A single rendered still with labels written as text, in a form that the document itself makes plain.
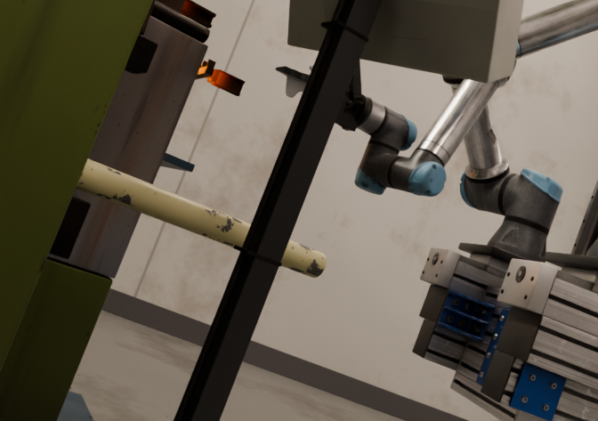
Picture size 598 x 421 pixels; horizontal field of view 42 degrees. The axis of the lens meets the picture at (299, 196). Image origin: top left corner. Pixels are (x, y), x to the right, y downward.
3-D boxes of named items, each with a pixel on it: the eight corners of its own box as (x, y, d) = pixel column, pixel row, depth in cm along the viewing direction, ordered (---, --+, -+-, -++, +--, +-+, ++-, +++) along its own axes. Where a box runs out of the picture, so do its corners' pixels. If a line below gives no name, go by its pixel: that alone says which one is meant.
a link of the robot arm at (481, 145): (506, 226, 207) (465, 35, 181) (461, 214, 218) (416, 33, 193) (532, 203, 213) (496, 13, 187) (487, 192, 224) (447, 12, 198)
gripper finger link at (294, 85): (268, 87, 173) (306, 101, 172) (278, 62, 173) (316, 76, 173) (269, 91, 176) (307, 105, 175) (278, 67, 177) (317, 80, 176)
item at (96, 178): (305, 277, 135) (317, 248, 135) (321, 284, 130) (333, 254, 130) (65, 186, 112) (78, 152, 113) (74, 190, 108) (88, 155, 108)
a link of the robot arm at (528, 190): (536, 221, 194) (554, 170, 195) (491, 210, 204) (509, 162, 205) (558, 235, 202) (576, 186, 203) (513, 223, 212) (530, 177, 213)
